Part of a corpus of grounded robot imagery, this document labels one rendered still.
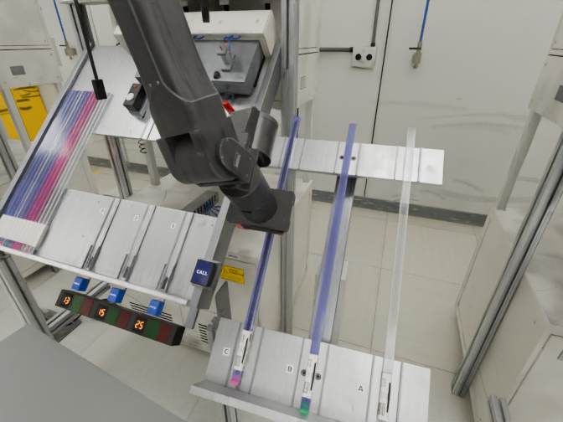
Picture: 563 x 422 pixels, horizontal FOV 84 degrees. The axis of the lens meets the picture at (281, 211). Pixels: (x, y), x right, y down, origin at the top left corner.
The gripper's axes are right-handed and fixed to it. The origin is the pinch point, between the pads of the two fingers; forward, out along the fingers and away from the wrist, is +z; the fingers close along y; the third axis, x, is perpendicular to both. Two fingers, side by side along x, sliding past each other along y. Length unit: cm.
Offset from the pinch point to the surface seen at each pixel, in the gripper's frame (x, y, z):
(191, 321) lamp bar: 21.0, 17.2, 14.7
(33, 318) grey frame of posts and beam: 35, 84, 39
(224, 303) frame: 15.8, 10.0, 12.7
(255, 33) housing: -49, 17, 3
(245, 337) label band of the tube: 19.9, -0.2, -0.3
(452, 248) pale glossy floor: -48, -77, 166
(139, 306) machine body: 26, 69, 71
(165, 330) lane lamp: 23.8, 21.3, 12.3
